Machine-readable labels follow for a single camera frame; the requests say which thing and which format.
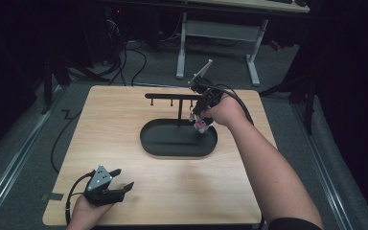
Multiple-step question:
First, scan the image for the black metal stand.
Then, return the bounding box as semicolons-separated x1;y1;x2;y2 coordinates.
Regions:
259;72;318;136
40;57;111;115

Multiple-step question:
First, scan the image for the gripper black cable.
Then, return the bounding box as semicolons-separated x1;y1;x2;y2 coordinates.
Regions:
64;171;96;226
213;83;255;127

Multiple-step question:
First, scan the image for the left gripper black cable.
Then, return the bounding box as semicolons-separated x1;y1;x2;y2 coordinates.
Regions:
64;171;96;226

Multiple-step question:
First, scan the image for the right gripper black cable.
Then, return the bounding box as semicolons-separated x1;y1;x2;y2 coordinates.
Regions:
213;83;255;127

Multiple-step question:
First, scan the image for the metal floor rail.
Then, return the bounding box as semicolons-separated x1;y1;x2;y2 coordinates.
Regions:
0;85;63;230
290;103;355;230

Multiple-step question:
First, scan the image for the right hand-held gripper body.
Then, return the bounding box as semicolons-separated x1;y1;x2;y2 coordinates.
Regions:
189;58;224;112

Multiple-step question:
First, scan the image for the black key rack with tray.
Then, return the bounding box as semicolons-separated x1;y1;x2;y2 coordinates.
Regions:
139;92;219;158

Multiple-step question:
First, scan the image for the black tape strip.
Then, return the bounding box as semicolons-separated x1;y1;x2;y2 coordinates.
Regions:
40;192;65;202

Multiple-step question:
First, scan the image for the person's right hand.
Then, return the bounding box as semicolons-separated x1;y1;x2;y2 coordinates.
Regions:
200;95;249;129

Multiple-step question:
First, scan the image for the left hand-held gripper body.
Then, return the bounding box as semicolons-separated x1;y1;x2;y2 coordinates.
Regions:
83;164;126;207

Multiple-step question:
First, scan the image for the thin black floor cable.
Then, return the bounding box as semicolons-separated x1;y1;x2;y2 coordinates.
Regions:
50;109;84;174

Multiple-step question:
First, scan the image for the black sleeve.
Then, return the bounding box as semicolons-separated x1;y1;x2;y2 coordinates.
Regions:
267;217;324;230

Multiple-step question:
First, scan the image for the person's left hand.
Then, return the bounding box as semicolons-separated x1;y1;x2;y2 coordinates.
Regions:
65;195;115;230

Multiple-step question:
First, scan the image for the white-legged desk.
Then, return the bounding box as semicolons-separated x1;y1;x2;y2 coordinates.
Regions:
175;0;311;87

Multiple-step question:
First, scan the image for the bundle of black cables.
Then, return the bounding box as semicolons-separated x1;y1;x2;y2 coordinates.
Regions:
103;39;149;87

